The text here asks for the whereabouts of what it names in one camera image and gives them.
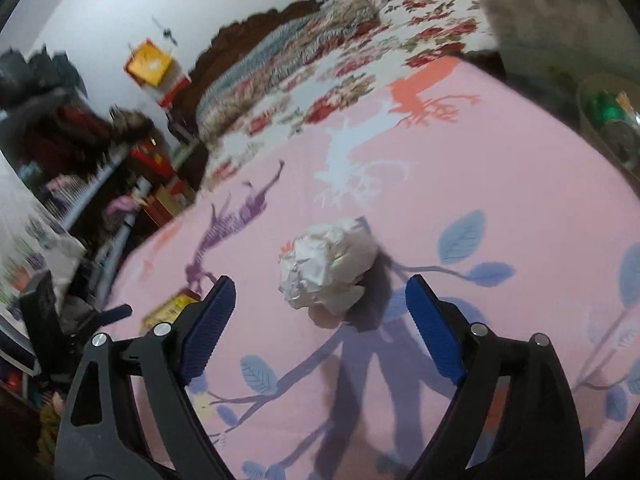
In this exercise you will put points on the pile of dark clothes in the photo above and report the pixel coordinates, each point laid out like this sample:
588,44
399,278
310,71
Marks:
55,110

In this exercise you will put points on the striped quilt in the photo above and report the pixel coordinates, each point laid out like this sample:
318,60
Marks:
270,60

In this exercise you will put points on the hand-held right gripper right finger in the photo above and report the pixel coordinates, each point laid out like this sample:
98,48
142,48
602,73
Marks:
435,330

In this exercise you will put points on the white paper ball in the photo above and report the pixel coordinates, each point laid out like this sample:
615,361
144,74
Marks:
325,270

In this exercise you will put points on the dark wooden headboard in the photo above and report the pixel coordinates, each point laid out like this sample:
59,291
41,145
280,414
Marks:
235,40

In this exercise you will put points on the clear storage box blue lid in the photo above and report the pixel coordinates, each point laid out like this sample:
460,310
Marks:
540,10

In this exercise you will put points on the yellow packet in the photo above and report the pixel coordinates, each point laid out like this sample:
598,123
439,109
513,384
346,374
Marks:
170,311

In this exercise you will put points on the woven basket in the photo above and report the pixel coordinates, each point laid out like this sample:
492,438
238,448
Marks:
612,150

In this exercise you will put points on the yellow hanging box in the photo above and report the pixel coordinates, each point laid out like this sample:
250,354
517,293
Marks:
148,62

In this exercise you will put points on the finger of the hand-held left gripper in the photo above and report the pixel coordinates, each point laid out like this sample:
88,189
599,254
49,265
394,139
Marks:
116,314

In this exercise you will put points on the pink printed bed sheet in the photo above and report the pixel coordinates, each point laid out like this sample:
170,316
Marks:
450,200

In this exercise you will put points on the green packet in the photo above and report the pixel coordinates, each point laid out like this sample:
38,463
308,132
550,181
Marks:
602,106

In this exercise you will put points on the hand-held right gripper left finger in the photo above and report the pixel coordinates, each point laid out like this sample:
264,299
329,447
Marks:
207,327

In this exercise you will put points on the floral blanket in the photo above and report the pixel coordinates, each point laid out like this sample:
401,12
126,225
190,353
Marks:
390,45

